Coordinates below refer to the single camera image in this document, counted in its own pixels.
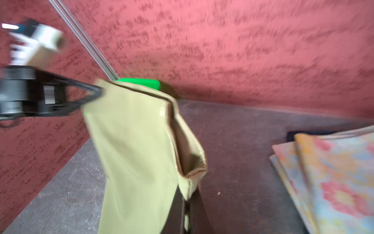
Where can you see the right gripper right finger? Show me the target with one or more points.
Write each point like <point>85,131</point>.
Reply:
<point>199,221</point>

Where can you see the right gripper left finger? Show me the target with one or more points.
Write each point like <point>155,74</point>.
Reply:
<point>175,223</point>

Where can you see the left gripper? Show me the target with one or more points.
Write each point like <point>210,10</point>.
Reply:
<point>27,92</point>

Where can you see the olive green skirt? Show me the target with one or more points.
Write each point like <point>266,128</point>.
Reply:
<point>146,149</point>

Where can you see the blue denim skirt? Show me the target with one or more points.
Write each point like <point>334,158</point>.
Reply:
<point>290,136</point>

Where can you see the pastel patterned skirt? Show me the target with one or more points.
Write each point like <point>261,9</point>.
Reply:
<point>330,180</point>

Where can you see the green plastic basket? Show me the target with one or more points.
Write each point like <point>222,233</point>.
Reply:
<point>150,83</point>

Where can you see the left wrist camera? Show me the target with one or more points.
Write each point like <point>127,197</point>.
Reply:
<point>38,43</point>

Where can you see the left aluminium corner post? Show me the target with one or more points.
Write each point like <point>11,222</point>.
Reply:
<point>83,37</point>

